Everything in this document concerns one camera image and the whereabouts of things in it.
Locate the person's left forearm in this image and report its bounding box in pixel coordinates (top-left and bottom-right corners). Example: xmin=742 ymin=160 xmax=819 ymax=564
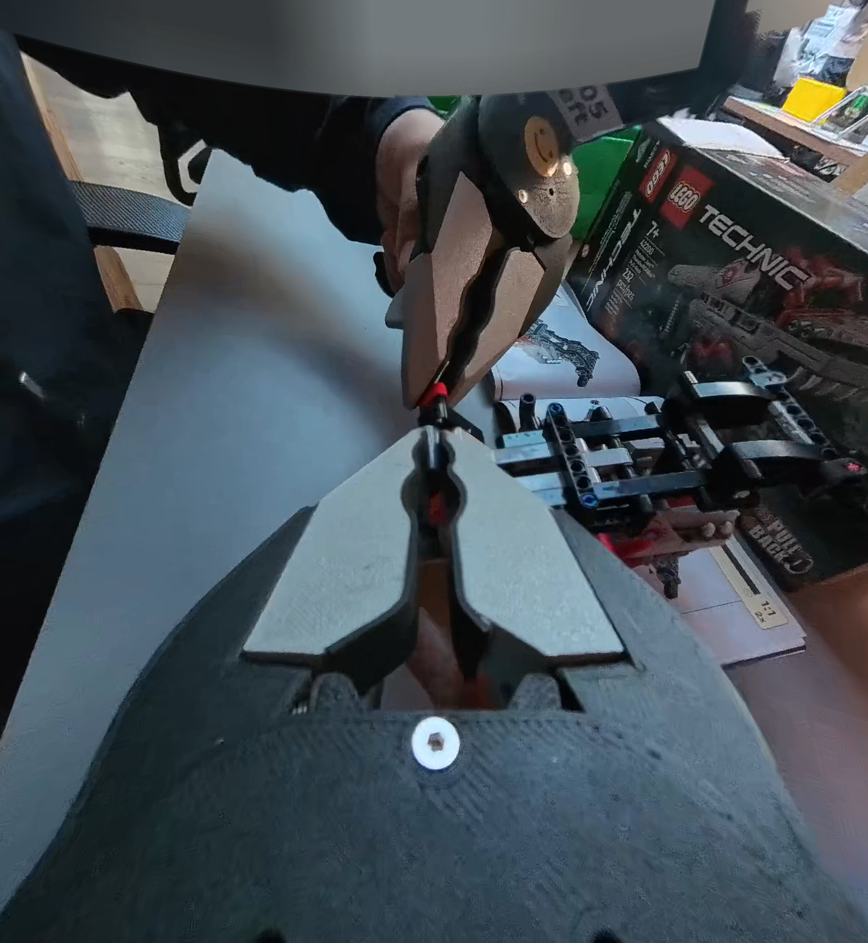
xmin=17 ymin=33 xmax=442 ymax=244

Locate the red lego bush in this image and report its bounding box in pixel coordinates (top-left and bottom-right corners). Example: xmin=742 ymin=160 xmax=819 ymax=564
xmin=415 ymin=382 xmax=451 ymax=428

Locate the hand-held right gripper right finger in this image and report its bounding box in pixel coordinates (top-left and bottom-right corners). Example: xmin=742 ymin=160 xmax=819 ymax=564
xmin=443 ymin=429 xmax=626 ymax=682

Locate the yellow box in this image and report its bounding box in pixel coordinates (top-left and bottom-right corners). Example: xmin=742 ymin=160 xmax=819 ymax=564
xmin=782 ymin=77 xmax=847 ymax=122

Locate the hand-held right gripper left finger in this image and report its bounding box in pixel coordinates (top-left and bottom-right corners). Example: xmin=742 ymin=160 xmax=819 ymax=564
xmin=242 ymin=427 xmax=427 ymax=695

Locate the black grey lego truck model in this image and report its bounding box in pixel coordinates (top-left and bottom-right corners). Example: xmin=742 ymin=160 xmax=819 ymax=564
xmin=418 ymin=357 xmax=868 ymax=572

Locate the person's left hand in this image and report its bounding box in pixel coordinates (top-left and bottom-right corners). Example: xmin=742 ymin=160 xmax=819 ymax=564
xmin=373 ymin=112 xmax=447 ymax=296

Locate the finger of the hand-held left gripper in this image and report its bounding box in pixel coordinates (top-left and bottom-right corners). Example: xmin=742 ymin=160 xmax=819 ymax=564
xmin=402 ymin=171 xmax=506 ymax=411
xmin=445 ymin=247 xmax=556 ymax=404

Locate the black office chair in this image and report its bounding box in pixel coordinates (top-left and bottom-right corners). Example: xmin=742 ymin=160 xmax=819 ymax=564
xmin=69 ymin=180 xmax=193 ymax=255

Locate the open instruction booklet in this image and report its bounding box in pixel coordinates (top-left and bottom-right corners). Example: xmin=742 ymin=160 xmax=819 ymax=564
xmin=489 ymin=283 xmax=807 ymax=667

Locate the black toy set box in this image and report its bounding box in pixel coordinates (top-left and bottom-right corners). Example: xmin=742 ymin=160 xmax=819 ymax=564
xmin=566 ymin=121 xmax=868 ymax=590

